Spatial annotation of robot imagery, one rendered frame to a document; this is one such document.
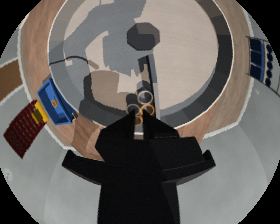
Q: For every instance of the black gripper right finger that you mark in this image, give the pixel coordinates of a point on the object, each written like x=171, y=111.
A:
x=156, y=128

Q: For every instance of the bronze bushing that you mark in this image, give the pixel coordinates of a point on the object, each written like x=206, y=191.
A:
x=56, y=103
x=150, y=111
x=139, y=120

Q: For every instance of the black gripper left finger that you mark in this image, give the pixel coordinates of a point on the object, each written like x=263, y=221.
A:
x=121, y=128

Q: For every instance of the blue open box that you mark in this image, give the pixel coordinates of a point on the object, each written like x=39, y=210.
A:
x=55, y=113

